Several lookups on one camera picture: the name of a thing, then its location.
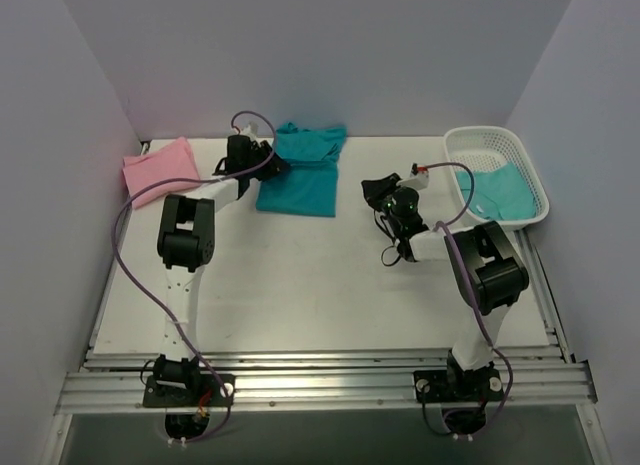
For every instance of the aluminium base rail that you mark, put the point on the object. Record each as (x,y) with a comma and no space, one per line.
(328,381)

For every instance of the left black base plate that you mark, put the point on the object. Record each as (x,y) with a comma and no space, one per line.
(208,394)

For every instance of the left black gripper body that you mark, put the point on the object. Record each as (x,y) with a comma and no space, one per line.
(266,156)

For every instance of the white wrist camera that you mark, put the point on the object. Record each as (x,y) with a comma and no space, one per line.
(250,130)
(418,178)

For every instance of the white plastic basket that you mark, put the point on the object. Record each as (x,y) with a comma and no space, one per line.
(485,149)

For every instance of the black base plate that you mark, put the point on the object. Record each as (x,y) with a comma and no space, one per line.
(444,386)
(208,394)

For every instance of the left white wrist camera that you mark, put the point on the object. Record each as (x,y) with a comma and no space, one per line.
(250,130)

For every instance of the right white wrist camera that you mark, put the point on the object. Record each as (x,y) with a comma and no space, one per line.
(418,178)

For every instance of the light teal t shirt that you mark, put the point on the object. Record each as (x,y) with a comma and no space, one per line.
(502,195)

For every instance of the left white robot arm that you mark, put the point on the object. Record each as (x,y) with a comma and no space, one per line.
(186,244)

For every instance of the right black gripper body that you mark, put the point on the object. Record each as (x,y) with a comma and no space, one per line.
(382,187)

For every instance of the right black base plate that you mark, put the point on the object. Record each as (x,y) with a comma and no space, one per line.
(444,386)

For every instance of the folded pink t shirt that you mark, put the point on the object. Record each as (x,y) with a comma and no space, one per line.
(175,160)

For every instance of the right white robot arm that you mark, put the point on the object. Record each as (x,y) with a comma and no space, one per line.
(489,273)

